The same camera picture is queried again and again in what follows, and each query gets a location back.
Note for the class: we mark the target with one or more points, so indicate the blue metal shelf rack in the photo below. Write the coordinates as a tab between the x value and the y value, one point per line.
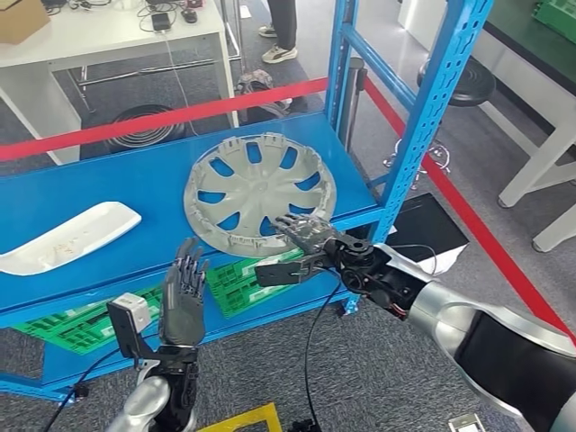
149	191

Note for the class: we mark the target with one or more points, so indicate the white plastic panel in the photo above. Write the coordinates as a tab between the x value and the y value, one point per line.
67	238

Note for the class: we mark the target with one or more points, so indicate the black round stool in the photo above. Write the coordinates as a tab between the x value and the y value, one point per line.
472	80
144	143

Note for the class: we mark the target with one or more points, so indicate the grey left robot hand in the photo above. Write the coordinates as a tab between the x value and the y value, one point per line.
182	310

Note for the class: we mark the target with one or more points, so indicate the small grey device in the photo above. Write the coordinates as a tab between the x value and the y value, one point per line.
466	424

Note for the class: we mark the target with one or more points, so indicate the grey patterned bag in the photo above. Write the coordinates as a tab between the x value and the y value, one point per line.
257	82

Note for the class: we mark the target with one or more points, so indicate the red barrier belt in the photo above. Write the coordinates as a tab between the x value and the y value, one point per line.
157	121
486	232

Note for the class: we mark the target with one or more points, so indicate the person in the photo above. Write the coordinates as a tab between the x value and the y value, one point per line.
283	18

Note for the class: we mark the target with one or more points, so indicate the black left camera bracket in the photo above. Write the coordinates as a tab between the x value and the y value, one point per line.
128	343

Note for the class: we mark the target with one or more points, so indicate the white workbench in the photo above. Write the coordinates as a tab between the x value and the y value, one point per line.
531	80

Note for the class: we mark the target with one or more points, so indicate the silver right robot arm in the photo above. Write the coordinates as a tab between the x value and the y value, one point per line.
450	310

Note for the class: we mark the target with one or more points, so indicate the brown cardboard box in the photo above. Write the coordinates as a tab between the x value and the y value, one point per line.
20	21

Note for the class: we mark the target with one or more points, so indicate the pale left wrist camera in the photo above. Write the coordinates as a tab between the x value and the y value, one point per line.
133	311

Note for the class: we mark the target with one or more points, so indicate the black computer mouse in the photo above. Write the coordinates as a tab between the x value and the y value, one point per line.
189	15

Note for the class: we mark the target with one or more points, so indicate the black right camera bracket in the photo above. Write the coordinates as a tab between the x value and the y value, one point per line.
278	274

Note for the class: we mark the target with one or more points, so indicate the black camera bracket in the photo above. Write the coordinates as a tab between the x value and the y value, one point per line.
128	343
278	274

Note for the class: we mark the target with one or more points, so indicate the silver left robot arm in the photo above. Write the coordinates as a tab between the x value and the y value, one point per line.
140	405

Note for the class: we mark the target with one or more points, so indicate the silver plastic wheel cover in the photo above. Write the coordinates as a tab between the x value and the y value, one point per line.
257	191

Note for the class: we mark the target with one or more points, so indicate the yellow floor tape square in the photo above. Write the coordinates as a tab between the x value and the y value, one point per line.
243	417

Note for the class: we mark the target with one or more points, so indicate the dark green bench mat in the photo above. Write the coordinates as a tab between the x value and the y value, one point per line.
522	24

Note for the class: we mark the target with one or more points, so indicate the white desk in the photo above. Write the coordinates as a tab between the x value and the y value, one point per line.
99	42

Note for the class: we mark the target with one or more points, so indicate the white paper sheet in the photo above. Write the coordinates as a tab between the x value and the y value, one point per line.
450	259

